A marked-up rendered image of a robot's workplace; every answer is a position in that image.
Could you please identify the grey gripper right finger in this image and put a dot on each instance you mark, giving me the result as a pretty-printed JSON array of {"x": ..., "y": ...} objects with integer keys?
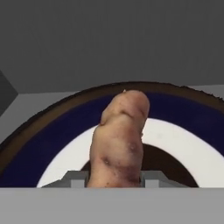
[{"x": 154, "y": 180}]

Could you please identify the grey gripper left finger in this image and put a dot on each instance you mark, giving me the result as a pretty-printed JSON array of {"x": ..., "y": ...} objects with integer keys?
[{"x": 74, "y": 179}]

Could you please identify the tan potato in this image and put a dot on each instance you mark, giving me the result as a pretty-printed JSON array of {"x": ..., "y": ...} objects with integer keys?
[{"x": 119, "y": 140}]

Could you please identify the blue and white round plate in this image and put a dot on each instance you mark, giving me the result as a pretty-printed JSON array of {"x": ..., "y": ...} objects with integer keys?
[{"x": 180, "y": 137}]

